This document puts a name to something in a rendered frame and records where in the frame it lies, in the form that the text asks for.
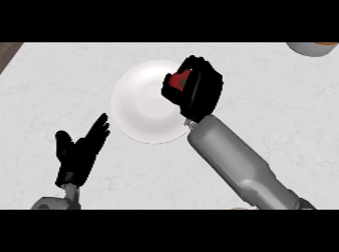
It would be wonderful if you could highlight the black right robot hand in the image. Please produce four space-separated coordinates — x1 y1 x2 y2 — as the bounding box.
160 54 225 124

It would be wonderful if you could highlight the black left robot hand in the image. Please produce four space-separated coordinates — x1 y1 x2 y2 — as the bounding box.
53 112 113 189

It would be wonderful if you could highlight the red tomato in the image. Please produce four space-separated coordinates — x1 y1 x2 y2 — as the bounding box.
169 69 194 93

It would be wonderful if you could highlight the white round plate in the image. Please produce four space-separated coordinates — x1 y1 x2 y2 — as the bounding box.
111 59 194 145

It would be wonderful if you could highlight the pale grey round bowl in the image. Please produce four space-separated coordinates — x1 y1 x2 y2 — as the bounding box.
286 42 339 58

